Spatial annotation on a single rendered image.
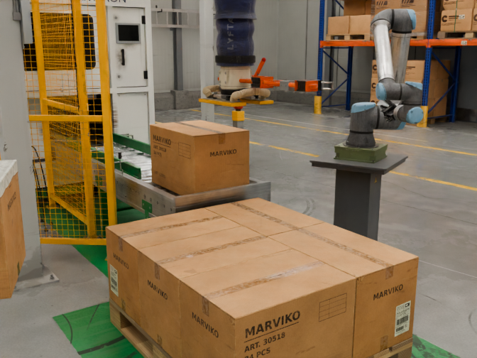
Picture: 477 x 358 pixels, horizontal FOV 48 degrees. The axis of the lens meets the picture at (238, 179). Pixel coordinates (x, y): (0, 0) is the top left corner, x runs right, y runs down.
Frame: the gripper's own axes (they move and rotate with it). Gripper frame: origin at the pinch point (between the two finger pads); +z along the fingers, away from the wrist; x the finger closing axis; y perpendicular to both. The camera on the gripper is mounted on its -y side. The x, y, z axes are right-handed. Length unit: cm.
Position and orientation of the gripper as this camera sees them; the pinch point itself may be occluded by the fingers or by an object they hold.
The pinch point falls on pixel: (385, 107)
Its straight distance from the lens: 334.1
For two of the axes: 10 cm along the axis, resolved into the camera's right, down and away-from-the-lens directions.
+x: 5.5, 7.7, 3.2
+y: -8.0, 6.0, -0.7
